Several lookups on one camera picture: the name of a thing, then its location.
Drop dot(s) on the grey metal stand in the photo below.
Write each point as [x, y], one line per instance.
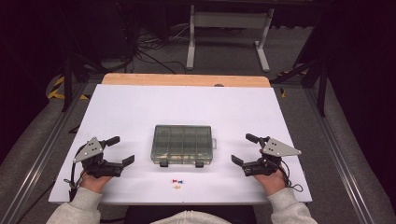
[230, 19]

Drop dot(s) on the person's dark lap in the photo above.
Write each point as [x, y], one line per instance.
[140, 214]

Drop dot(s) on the aluminium floor rail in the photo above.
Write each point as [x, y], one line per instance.
[339, 158]
[40, 158]

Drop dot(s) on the person's grey hoodie torso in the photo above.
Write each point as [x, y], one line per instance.
[190, 217]

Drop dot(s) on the black metal frame stand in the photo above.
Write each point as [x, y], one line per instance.
[322, 84]

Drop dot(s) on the black tripod stand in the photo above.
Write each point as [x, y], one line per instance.
[67, 81]

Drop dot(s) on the person's right hand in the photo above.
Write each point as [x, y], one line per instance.
[272, 183]

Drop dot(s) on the person's left hand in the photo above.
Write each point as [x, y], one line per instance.
[93, 184]

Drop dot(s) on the clear plastic compartment box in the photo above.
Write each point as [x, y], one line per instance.
[182, 143]

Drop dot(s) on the blue pushpin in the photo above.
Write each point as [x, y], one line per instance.
[181, 181]

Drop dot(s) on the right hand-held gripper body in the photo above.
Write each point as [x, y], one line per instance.
[275, 148]

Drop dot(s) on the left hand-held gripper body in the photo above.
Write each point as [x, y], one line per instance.
[90, 152]

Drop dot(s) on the white table mat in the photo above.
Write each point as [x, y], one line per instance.
[186, 105]

